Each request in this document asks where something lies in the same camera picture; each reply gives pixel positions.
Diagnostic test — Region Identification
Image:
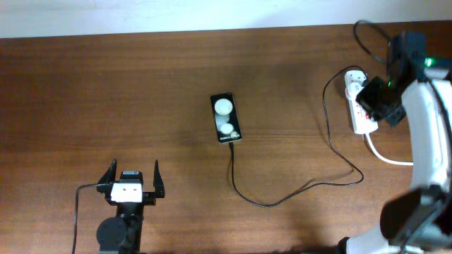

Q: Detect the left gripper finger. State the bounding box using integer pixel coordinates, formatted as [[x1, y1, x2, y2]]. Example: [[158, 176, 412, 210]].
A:
[[96, 159, 117, 193], [153, 159, 165, 198]]

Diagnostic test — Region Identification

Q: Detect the black charging cable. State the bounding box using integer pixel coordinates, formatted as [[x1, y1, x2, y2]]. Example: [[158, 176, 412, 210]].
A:
[[228, 64, 370, 208]]

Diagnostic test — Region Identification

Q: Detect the black smartphone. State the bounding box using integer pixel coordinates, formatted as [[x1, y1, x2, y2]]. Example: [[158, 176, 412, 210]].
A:
[[210, 92, 242, 144]]

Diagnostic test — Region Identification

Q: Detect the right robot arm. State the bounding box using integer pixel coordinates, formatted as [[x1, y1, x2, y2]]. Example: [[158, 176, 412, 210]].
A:
[[336, 32, 451, 253]]

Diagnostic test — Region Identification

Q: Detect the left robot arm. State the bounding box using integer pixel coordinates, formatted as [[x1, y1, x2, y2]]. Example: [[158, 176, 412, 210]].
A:
[[96, 159, 165, 253]]

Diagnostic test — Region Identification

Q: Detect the white charger plug adapter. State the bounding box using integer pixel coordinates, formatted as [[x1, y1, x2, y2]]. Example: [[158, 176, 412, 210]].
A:
[[344, 70, 367, 100]]

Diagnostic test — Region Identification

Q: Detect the white power strip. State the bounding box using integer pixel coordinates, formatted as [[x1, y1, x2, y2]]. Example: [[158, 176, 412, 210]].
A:
[[344, 70, 379, 135]]

